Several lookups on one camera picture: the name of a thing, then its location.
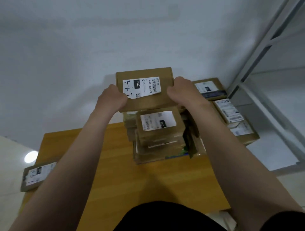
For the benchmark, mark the person's right hand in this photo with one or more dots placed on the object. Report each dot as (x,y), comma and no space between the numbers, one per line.
(184,94)

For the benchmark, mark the person's left hand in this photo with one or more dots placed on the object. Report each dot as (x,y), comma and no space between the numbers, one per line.
(109,100)

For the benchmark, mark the person's right thumb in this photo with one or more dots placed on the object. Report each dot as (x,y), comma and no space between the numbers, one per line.
(172,93)

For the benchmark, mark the person's left thumb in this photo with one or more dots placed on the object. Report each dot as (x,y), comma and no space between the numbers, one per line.
(123,100)

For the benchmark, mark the person's right forearm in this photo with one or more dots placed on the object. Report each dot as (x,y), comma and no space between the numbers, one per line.
(233,166)

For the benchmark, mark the person's left forearm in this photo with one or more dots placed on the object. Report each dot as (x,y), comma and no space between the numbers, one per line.
(71,166)

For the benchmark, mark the cardboard box with pale tape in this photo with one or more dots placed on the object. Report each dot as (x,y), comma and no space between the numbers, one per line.
(129,125)

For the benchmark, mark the cardboard box, label, blue tape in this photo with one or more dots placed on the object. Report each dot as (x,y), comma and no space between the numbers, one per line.
(209,89)

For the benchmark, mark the small cardboard box, white label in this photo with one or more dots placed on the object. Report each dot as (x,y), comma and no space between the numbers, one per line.
(164,132)

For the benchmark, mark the cardboard box with black flap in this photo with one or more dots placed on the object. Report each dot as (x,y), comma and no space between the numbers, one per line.
(191,133)

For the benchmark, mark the flat cardboard box, taped edge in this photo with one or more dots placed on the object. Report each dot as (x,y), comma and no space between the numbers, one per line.
(162,145)

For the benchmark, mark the cardboard box, long white label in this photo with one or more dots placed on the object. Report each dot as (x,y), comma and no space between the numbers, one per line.
(227,110)

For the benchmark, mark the large cardboard box, clear tape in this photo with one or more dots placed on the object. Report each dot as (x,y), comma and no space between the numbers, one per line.
(154,157)

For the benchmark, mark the cardboard box, creased white label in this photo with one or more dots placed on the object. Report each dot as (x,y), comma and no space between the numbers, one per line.
(243,132)

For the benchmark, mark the grey-edged cardboard box, label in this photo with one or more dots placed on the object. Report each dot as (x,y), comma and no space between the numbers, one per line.
(35,176)

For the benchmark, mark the person's black clothing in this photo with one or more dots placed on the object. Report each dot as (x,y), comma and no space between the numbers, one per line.
(166,217)

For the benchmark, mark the white metal shelf frame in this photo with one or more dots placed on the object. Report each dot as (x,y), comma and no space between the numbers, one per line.
(266,71)

